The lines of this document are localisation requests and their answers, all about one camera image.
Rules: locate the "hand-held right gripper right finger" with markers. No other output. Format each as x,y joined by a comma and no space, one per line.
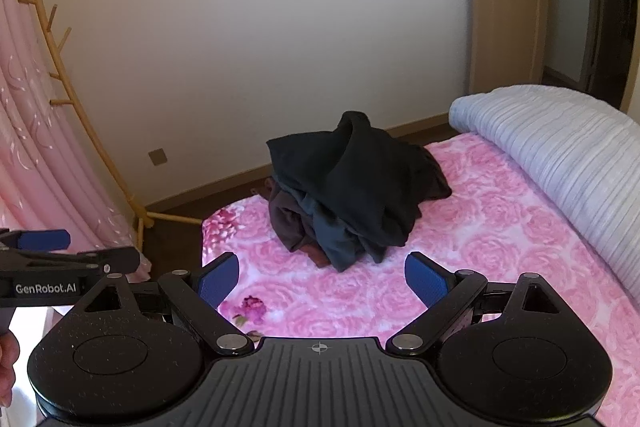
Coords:
425,279

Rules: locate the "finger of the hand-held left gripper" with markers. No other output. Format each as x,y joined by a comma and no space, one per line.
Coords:
75,262
45,239

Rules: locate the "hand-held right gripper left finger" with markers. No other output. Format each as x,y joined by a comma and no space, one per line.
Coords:
220,282

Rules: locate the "black fleece jacket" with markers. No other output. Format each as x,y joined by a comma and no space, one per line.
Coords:
360,167

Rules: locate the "person's left hand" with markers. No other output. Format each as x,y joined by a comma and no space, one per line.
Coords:
7,362

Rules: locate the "pink floral blanket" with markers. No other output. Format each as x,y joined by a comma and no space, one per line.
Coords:
500,247

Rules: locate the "wooden coat rack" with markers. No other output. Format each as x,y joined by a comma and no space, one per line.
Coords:
140,212

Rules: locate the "dark slate garment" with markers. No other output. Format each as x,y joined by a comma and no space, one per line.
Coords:
335,242

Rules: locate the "pink curtain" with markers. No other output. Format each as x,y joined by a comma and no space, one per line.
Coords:
30,107

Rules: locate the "grey striped duvet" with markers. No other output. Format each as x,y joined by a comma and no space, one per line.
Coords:
565,147

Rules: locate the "light wooden door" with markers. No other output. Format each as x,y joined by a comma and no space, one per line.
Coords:
510,32

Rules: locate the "brown wall socket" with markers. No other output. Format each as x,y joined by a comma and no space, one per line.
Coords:
157,157

